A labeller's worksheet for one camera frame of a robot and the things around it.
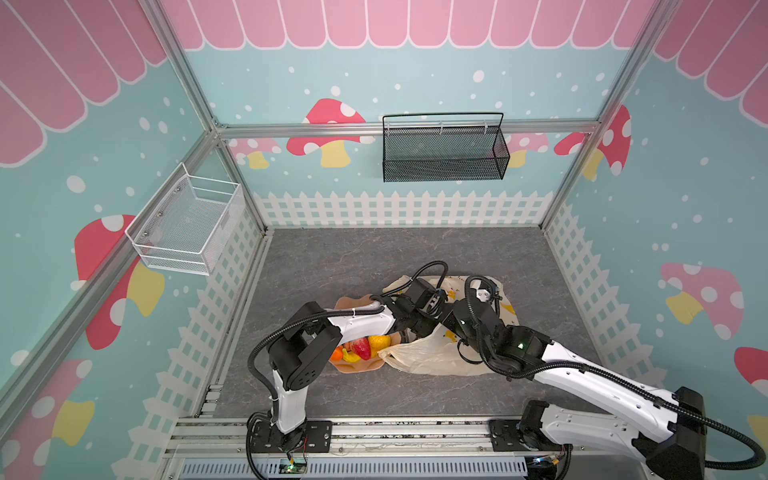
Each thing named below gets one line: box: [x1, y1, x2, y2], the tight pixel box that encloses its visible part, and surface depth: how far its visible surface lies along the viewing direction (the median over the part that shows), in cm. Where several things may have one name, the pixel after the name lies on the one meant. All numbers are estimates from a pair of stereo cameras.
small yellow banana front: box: [342, 348, 361, 363], surface depth 83 cm
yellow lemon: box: [368, 335, 391, 357], surface depth 85 cm
